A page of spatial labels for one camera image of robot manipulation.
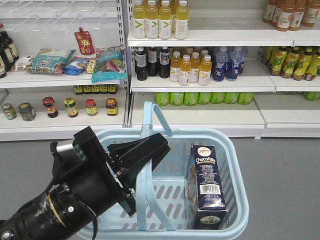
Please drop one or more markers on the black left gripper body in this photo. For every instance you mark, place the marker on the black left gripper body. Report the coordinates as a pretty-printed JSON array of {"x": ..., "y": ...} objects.
[{"x": 89, "y": 186}]

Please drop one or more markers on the teal noodle bag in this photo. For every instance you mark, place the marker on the teal noodle bag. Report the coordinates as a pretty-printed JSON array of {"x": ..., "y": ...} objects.
[{"x": 50, "y": 61}]

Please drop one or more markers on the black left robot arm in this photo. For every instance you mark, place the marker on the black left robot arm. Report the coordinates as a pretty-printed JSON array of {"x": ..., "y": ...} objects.
[{"x": 40, "y": 219}]

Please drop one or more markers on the blue snack bag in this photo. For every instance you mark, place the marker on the blue snack bag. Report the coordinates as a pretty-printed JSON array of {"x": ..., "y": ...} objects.
[{"x": 76, "y": 66}]

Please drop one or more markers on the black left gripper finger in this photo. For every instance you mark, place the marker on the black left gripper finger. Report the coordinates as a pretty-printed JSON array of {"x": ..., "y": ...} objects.
[{"x": 131, "y": 157}]

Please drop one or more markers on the teal snack bag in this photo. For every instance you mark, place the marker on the teal snack bag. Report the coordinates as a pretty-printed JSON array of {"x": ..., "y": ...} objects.
[{"x": 109, "y": 64}]

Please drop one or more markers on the red sauce pouch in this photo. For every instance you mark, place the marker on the red sauce pouch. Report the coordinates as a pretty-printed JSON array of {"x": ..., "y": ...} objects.
[{"x": 84, "y": 42}]

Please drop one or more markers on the light blue shopping basket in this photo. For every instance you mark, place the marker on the light blue shopping basket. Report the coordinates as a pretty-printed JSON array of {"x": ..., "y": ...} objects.
[{"x": 161, "y": 210}]

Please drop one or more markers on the white store shelving unit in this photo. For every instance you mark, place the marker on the white store shelving unit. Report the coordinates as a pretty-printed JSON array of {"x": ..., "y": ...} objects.
[{"x": 37, "y": 24}]

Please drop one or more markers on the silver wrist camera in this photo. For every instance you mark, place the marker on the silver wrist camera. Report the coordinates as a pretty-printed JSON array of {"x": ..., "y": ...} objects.
[{"x": 68, "y": 150}]

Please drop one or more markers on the dark blue cookie box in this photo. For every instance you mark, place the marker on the dark blue cookie box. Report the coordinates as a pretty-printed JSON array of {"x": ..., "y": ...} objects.
[{"x": 205, "y": 204}]

